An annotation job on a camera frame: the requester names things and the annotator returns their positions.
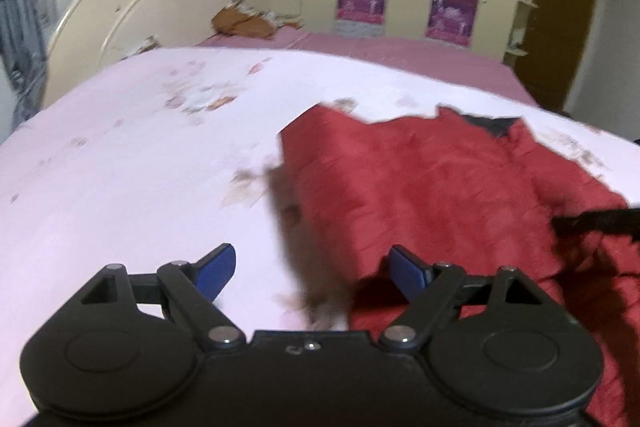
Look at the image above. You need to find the red puffer jacket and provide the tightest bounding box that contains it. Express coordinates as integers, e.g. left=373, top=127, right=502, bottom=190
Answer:
left=281, top=105, right=639, bottom=426

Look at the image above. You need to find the brown wooden door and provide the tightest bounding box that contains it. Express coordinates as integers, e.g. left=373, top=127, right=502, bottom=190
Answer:
left=514, top=0, right=596, bottom=112

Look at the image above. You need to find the lower right purple poster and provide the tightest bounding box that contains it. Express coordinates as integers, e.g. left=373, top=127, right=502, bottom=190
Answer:
left=425, top=0, right=478, bottom=48

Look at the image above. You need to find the cream round headboard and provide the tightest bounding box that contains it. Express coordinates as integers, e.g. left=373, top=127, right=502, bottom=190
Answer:
left=43, top=0, right=231, bottom=106

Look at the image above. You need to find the blue grey curtain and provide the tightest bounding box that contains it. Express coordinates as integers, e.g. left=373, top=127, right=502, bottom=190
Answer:
left=1, top=0, right=58, bottom=129

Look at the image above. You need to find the floral pink bedspread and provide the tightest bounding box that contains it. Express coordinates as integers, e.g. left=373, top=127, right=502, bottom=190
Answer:
left=1, top=48, right=639, bottom=426

